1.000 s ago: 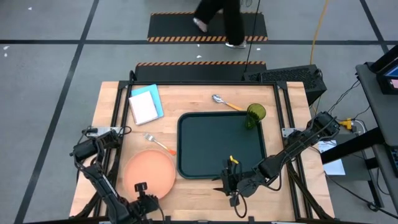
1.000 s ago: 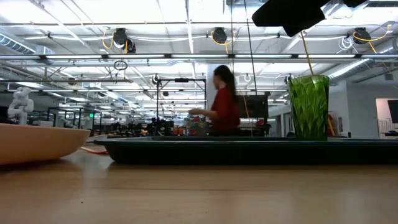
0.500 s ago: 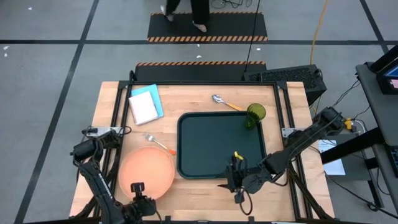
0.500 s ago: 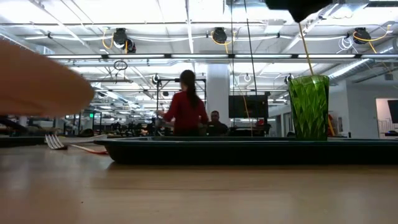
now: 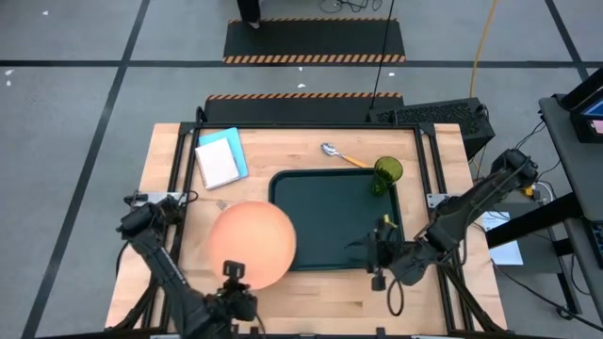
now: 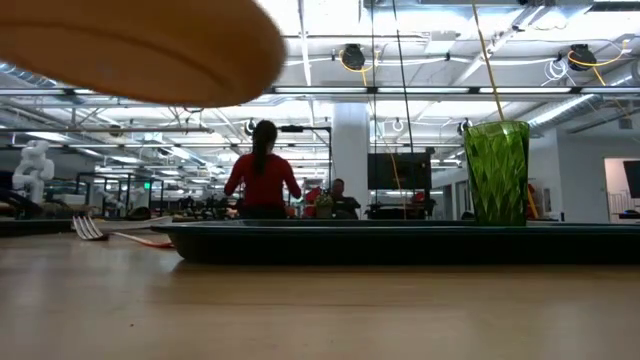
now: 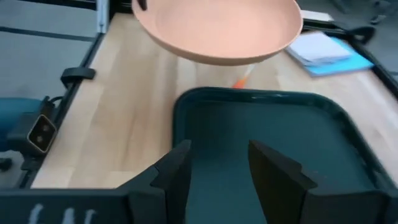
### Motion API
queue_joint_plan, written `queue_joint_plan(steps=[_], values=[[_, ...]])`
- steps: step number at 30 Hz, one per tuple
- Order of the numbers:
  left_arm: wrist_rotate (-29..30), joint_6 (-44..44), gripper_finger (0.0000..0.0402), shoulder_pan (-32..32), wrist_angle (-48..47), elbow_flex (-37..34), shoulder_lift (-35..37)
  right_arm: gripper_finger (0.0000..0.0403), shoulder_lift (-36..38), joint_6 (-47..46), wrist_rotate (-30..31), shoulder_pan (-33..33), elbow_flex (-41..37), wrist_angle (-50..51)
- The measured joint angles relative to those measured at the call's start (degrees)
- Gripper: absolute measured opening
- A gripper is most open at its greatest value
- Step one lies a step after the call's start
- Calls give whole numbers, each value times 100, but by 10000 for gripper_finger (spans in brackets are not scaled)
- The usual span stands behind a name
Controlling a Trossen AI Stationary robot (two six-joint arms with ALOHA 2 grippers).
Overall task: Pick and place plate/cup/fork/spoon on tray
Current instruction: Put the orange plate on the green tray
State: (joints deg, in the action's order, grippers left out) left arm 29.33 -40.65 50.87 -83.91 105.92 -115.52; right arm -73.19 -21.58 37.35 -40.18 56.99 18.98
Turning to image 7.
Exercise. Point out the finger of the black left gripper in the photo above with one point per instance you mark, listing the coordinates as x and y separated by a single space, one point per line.
142 4

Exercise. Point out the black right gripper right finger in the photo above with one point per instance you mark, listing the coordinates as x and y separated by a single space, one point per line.
276 186

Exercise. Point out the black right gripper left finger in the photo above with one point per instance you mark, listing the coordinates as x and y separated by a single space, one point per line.
168 186

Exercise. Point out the orange round plate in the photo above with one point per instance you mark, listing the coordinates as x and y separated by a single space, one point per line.
217 28

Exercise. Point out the dark green plastic tray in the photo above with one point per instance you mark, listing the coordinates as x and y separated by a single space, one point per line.
280 130

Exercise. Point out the white strip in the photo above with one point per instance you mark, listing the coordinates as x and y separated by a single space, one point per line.
102 15

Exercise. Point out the blue and white napkin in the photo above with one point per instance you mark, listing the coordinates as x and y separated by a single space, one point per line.
342 67

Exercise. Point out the white notepad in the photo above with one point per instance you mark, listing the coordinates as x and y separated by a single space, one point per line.
317 46

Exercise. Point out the black table-level camera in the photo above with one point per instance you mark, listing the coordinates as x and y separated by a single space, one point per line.
40 133

